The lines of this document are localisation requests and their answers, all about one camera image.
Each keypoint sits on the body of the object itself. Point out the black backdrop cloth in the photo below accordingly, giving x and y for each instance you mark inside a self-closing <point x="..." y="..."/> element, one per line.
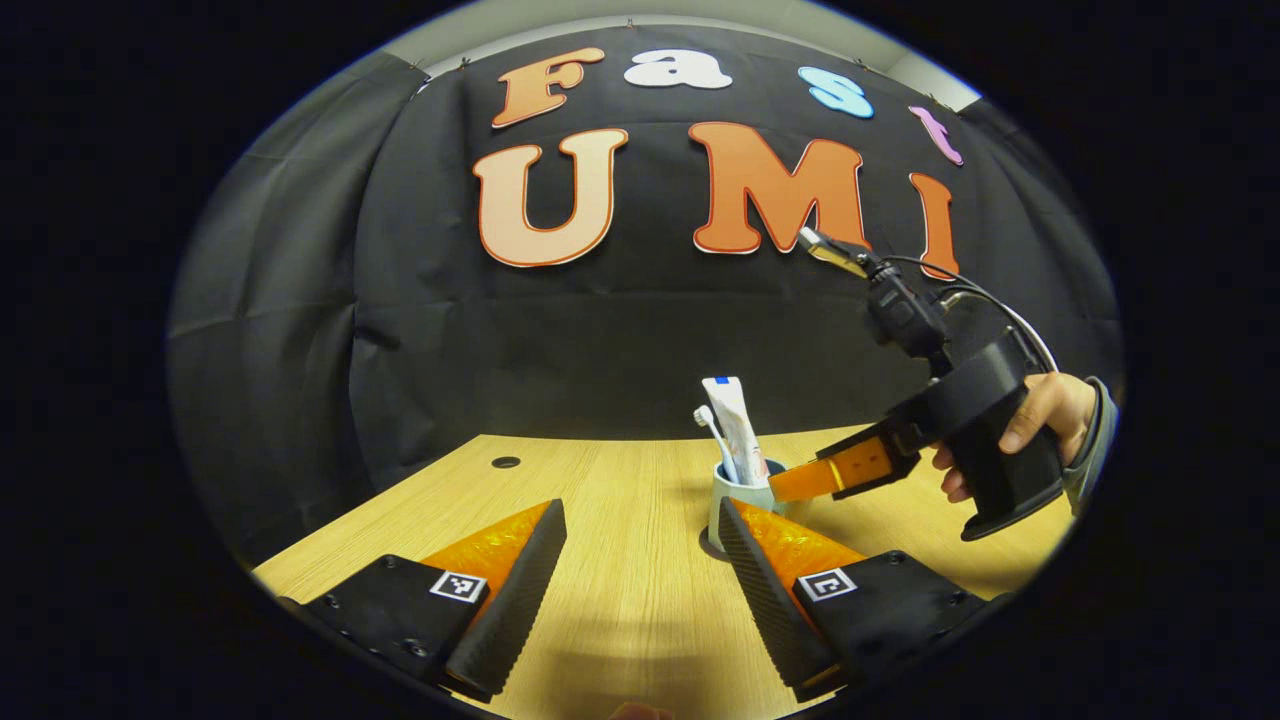
<point x="620" y="340"/>

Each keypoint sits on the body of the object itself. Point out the wooden desktop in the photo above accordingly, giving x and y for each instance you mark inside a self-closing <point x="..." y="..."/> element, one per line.
<point x="640" y="600"/>

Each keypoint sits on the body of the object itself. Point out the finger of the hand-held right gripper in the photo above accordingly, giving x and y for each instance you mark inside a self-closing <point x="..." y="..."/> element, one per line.
<point x="830" y="472"/>

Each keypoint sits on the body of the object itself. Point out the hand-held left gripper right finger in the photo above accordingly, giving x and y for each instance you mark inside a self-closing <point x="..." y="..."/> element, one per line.
<point x="765" y="600"/>

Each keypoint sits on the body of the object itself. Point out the white toothbrush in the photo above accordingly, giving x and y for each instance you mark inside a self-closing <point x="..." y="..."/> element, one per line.
<point x="715" y="435"/>

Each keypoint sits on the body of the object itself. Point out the white toothpaste tube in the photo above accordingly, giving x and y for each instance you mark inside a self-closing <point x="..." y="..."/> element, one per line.
<point x="738" y="425"/>

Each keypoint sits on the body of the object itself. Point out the dark brown round coaster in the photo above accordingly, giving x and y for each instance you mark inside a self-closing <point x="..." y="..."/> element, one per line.
<point x="708" y="545"/>

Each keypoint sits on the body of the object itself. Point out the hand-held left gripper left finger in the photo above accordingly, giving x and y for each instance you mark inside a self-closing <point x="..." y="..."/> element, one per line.
<point x="520" y="600"/>

